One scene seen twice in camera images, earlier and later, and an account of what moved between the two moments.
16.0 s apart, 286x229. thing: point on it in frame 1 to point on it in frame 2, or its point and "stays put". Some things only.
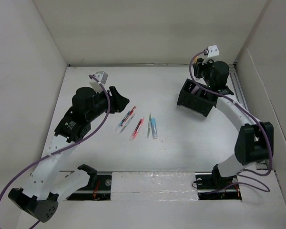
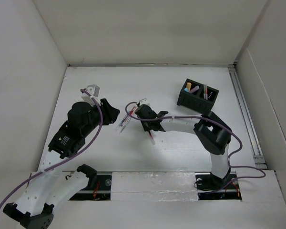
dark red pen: x=136 y=130 to x=206 y=90
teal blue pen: x=122 y=120 stays put
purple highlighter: x=195 y=89 stays put
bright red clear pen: x=138 y=129 to x=152 y=138
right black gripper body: x=202 y=71 to x=146 y=125
